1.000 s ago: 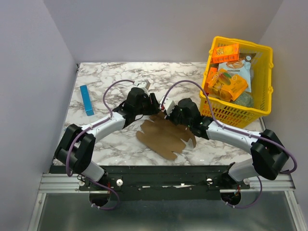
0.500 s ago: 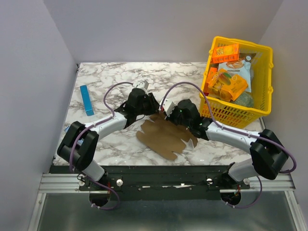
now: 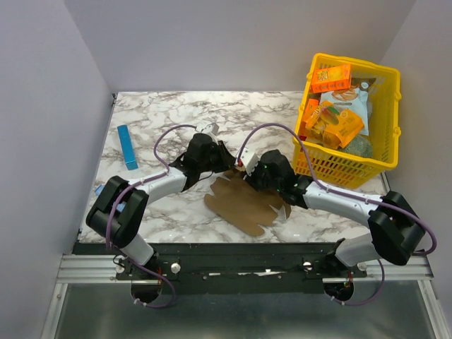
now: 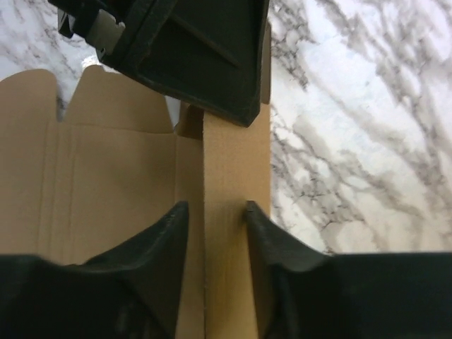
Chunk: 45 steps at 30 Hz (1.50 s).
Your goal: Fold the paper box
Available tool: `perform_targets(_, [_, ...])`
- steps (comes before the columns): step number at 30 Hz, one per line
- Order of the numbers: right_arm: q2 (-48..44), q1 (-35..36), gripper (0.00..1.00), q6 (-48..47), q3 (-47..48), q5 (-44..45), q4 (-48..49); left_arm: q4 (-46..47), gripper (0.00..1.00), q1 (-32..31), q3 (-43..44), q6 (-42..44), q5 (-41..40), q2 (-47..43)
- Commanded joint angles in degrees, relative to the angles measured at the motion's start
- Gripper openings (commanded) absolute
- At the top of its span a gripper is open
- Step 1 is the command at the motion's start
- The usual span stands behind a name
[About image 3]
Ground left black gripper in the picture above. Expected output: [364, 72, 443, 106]
[198, 141, 237, 174]

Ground brown cardboard box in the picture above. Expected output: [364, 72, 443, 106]
[203, 169, 292, 237]

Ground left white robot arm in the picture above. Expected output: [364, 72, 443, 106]
[85, 133, 235, 279]

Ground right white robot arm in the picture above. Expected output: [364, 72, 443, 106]
[237, 150, 425, 277]

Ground long blue box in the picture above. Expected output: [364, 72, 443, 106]
[117, 124, 138, 170]

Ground small blue box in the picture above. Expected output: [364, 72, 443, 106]
[95, 185, 104, 196]

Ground orange snack box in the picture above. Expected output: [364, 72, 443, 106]
[310, 64, 352, 93]

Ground yellow plastic basket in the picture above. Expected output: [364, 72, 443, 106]
[295, 53, 402, 189]

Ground small orange packet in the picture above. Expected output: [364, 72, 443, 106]
[304, 98, 319, 117]

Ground orange mango snack bag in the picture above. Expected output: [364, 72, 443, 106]
[302, 100, 364, 149]

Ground green textured pouch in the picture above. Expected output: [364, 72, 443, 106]
[340, 134, 373, 158]

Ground light blue snack bag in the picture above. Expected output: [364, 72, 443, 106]
[320, 82, 369, 136]

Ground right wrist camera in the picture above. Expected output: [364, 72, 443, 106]
[236, 148, 259, 176]

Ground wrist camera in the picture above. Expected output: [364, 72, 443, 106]
[236, 148, 259, 176]
[196, 122, 219, 136]

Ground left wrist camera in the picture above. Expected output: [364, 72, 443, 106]
[196, 122, 219, 136]

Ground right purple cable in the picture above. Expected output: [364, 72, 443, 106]
[234, 122, 438, 255]

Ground purple cable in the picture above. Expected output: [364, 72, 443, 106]
[234, 122, 438, 255]
[105, 123, 198, 248]

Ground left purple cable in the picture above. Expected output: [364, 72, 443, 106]
[105, 123, 198, 248]

